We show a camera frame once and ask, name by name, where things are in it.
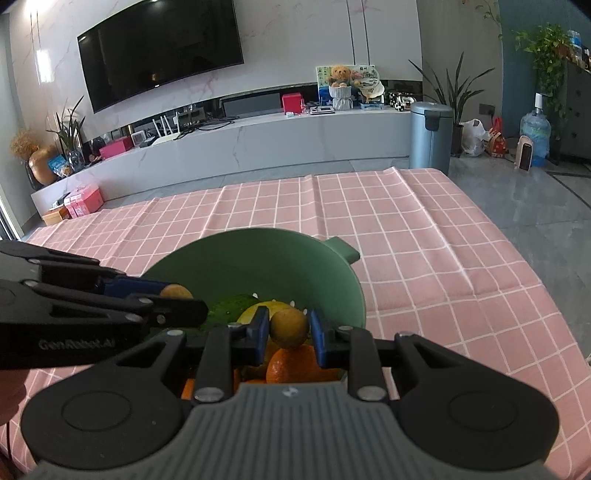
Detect small white heater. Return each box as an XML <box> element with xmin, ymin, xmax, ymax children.
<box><xmin>515</xmin><ymin>135</ymin><xmax>534</xmax><ymax>172</ymax></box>

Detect black wall television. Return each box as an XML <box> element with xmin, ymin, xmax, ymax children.
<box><xmin>77</xmin><ymin>0</ymin><xmax>245</xmax><ymax>114</ymax></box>

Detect green plastic colander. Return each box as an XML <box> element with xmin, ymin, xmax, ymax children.
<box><xmin>139</xmin><ymin>228</ymin><xmax>368</xmax><ymax>386</ymax></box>

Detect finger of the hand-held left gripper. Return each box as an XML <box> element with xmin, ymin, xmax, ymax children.
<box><xmin>0</xmin><ymin>279</ymin><xmax>208</xmax><ymax>329</ymax></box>
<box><xmin>0</xmin><ymin>241</ymin><xmax>162</xmax><ymax>297</ymax></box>

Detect black and white figurines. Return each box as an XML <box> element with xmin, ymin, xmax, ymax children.
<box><xmin>387</xmin><ymin>91</ymin><xmax>416</xmax><ymax>112</ymax></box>

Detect dark grey speaker panel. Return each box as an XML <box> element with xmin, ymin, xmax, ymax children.
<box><xmin>221</xmin><ymin>91</ymin><xmax>282</xmax><ymax>117</ymax></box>

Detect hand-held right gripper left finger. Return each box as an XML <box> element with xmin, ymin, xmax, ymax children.
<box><xmin>44</xmin><ymin>307</ymin><xmax>270</xmax><ymax>402</ymax></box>

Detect round painted hand fan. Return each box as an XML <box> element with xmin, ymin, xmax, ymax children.
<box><xmin>355</xmin><ymin>65</ymin><xmax>385</xmax><ymax>104</ymax></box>

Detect white wifi router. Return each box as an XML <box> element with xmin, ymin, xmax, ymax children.
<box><xmin>151</xmin><ymin>115</ymin><xmax>182</xmax><ymax>145</ymax></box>

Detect dark grey cabinet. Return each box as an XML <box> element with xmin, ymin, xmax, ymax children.
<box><xmin>556</xmin><ymin>60</ymin><xmax>591</xmax><ymax>162</ymax></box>

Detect yellow lemon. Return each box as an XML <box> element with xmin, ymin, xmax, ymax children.
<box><xmin>236</xmin><ymin>300</ymin><xmax>291</xmax><ymax>326</ymax></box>

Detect green picture card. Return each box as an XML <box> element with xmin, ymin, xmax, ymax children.
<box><xmin>316</xmin><ymin>66</ymin><xmax>333</xmax><ymax>104</ymax></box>

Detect dried golden flowers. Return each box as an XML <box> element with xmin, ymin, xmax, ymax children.
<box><xmin>10</xmin><ymin>129</ymin><xmax>40</xmax><ymax>158</ymax></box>

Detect white plastic bag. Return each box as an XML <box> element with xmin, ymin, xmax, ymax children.
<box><xmin>461</xmin><ymin>119</ymin><xmax>490</xmax><ymax>158</ymax></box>

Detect cluster of small bottles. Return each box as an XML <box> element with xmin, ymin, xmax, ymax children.
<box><xmin>566</xmin><ymin>30</ymin><xmax>591</xmax><ymax>72</ymax></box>

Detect red gift bag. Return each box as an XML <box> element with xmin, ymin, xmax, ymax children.
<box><xmin>488</xmin><ymin>117</ymin><xmax>509</xmax><ymax>160</ymax></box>

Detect white marble media console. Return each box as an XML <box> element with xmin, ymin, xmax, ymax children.
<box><xmin>30</xmin><ymin>108</ymin><xmax>414</xmax><ymax>215</ymax></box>

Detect pink checked tablecloth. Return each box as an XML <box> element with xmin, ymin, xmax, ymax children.
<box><xmin>0</xmin><ymin>167</ymin><xmax>591</xmax><ymax>480</ymax></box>

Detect green cucumber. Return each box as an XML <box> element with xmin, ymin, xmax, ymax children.
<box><xmin>205</xmin><ymin>294</ymin><xmax>259</xmax><ymax>328</ymax></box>

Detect pink storage box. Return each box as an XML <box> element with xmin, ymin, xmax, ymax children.
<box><xmin>64</xmin><ymin>182</ymin><xmax>105</xmax><ymax>219</ymax></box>

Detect cardboard box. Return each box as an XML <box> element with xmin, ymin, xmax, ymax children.
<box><xmin>41</xmin><ymin>205</ymin><xmax>71</xmax><ymax>227</ymax></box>

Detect flat pink box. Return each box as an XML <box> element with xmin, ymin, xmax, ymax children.
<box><xmin>99</xmin><ymin>141</ymin><xmax>134</xmax><ymax>161</ymax></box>

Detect blue snack bag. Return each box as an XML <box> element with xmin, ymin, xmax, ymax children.
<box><xmin>48</xmin><ymin>154</ymin><xmax>75</xmax><ymax>178</ymax></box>

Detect sliding glass door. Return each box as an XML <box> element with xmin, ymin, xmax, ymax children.
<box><xmin>0</xmin><ymin>185</ymin><xmax>24</xmax><ymax>241</ymax></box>

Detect blue-grey pedal trash can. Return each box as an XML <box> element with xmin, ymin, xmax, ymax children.
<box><xmin>410</xmin><ymin>102</ymin><xmax>454</xmax><ymax>176</ymax></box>

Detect small brown round fruit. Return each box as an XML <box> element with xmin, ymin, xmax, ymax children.
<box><xmin>270</xmin><ymin>308</ymin><xmax>309</xmax><ymax>349</ymax></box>

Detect leafy plant in glass vase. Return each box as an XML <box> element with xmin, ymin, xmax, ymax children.
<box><xmin>46</xmin><ymin>96</ymin><xmax>88</xmax><ymax>169</ymax></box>

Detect brown ceramic vase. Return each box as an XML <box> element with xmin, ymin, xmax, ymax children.
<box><xmin>28</xmin><ymin>145</ymin><xmax>58</xmax><ymax>186</ymax></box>

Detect blue water jug with pump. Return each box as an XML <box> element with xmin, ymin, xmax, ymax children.
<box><xmin>520</xmin><ymin>93</ymin><xmax>552</xmax><ymax>168</ymax></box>

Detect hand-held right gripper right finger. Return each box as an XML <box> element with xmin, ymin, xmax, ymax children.
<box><xmin>308</xmin><ymin>310</ymin><xmax>536</xmax><ymax>401</ymax></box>

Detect climbing vine plant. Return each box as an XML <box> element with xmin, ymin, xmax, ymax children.
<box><xmin>462</xmin><ymin>0</ymin><xmax>504</xmax><ymax>40</ymax></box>

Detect potted snake plant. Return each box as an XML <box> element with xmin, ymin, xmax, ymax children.
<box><xmin>409</xmin><ymin>51</ymin><xmax>496</xmax><ymax>155</ymax></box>

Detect black cables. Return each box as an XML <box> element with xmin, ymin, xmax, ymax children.
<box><xmin>178</xmin><ymin>115</ymin><xmax>241</xmax><ymax>137</ymax></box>

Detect person's left hand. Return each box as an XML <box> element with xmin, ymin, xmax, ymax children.
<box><xmin>0</xmin><ymin>368</ymin><xmax>29</xmax><ymax>426</ymax></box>

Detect trailing pothos plant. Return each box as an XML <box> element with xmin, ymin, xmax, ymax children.
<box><xmin>513</xmin><ymin>24</ymin><xmax>570</xmax><ymax>130</ymax></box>

